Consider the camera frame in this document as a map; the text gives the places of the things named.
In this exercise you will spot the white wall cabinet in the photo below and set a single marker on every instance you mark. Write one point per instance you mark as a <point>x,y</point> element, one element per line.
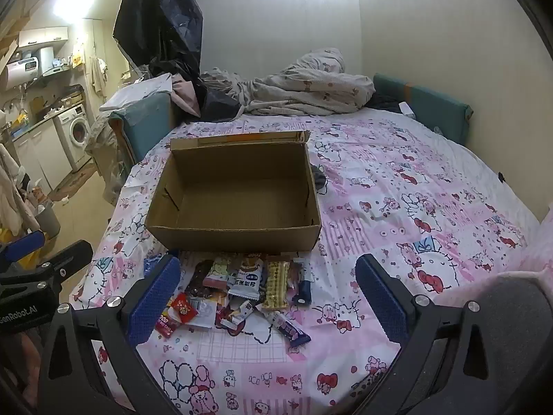
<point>43,36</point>

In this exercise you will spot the red packet with white lettering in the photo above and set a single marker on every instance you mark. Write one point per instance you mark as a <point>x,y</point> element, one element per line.
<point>166,325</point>

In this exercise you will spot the purple snack bar packet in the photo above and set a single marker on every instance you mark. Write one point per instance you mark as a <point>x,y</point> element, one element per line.
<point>287,326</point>

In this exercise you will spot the small dark grey object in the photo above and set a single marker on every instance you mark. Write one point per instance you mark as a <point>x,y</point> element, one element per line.
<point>319,179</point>

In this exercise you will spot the small white box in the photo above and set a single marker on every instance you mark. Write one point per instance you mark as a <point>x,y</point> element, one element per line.
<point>406,108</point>

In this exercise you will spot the white cartoon boy snack packet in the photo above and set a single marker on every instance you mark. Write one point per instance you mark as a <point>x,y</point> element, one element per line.
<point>247,280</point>

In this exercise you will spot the white kitchen cabinet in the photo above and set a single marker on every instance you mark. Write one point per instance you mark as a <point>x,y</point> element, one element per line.
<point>36,155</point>

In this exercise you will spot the pink cartoon snack packet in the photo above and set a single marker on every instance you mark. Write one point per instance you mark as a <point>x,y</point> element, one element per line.
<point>217,274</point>

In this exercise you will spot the hanging towel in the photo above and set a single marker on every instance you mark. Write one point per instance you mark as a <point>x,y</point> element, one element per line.
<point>98,75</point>

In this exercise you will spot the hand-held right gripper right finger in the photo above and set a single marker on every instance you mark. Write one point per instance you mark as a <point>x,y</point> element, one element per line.
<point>380,298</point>

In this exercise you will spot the hanging clothes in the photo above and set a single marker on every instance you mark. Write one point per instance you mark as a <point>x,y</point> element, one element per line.
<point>11,190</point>

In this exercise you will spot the person's grey trouser leg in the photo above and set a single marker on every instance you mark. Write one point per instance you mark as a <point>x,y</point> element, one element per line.
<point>518,311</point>

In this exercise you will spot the clear plastic bag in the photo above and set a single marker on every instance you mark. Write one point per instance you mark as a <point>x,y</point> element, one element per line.
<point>114,177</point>

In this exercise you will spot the dark clothes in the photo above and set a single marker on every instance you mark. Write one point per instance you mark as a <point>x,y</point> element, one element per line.
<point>389,101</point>

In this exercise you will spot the black plastic sheet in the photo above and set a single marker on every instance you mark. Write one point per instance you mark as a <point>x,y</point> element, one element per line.
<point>160,21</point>

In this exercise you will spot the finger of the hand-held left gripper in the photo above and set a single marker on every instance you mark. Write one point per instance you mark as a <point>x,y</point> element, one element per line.
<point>73,255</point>
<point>23,245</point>

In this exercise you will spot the white washing machine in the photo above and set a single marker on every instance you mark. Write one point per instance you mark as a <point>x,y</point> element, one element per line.
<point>75,132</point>

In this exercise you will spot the clear packet with brown contents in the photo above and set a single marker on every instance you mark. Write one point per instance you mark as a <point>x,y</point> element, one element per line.
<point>199,283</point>

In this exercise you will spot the grey trash bin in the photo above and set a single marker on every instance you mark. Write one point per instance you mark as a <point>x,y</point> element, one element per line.
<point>45,220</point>

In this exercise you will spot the brown floor rug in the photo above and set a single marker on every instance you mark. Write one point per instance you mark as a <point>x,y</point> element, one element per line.
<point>71,181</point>

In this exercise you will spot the blue snack packet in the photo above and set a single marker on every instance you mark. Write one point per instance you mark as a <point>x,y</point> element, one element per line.
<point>151,263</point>

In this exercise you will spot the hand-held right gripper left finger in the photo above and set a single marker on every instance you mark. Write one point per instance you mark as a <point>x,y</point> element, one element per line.
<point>153,300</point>

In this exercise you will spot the cardboard box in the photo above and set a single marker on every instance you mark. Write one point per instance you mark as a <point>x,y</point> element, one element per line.
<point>242,199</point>

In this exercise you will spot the pink printed bed sheet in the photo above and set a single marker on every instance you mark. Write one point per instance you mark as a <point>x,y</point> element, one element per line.
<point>389,190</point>

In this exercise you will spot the pink cloth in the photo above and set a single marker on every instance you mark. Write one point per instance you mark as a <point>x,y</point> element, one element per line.
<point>185,95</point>

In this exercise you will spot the red packet with white emblem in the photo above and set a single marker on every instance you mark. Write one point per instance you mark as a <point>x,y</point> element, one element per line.
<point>183,309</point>

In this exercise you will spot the clear white snack packet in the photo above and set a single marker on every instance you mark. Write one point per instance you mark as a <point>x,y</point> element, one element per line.
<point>206,313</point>

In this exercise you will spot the small white and black packet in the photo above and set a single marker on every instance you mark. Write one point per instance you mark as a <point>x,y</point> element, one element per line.
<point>244,310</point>

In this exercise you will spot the white water heater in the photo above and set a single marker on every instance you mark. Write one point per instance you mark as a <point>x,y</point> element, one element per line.
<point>21,71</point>

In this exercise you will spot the white and dark blue sachet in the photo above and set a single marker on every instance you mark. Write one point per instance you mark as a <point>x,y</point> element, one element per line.
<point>303,292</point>

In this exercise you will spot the teal padded bed board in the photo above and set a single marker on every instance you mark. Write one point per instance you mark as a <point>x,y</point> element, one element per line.
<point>144,127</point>
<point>436,103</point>

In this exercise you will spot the yellow snack bar packet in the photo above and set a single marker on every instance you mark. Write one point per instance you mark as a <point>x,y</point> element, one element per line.
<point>276,283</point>

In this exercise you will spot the crumpled printed quilt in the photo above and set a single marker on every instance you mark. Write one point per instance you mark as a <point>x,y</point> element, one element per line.
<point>311,86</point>

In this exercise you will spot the grey cloth pile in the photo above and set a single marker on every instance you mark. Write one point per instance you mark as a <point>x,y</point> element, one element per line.
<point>101,132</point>

